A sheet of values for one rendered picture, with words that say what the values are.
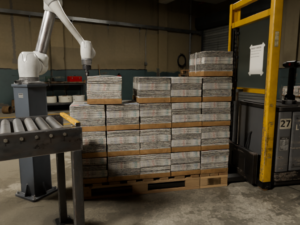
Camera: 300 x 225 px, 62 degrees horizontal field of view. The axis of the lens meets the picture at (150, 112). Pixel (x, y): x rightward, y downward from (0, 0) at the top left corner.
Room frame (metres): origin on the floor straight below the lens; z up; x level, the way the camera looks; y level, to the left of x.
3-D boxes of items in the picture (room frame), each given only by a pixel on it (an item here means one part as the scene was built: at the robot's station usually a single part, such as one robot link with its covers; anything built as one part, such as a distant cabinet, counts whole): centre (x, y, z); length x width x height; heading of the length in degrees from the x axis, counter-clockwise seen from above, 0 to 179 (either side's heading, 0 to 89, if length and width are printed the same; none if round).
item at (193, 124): (2.33, 0.13, 0.40); 1.16 x 0.38 x 0.51; 102
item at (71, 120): (1.51, 0.49, 0.81); 0.43 x 0.03 x 0.02; 30
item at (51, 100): (7.81, 2.86, 0.55); 1.80 x 0.70 x 1.09; 120
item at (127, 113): (2.33, 0.13, 0.42); 1.17 x 0.39 x 0.83; 102
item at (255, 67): (2.57, -1.03, 1.27); 0.57 x 0.01 x 0.65; 12
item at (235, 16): (2.89, -0.94, 0.97); 0.09 x 0.09 x 1.75; 12
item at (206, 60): (2.48, -0.58, 0.65); 0.39 x 0.30 x 1.29; 12
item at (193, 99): (2.42, -0.29, 0.86); 0.38 x 0.29 x 0.04; 11
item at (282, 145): (2.64, -1.37, 0.40); 0.69 x 0.55 x 0.80; 12
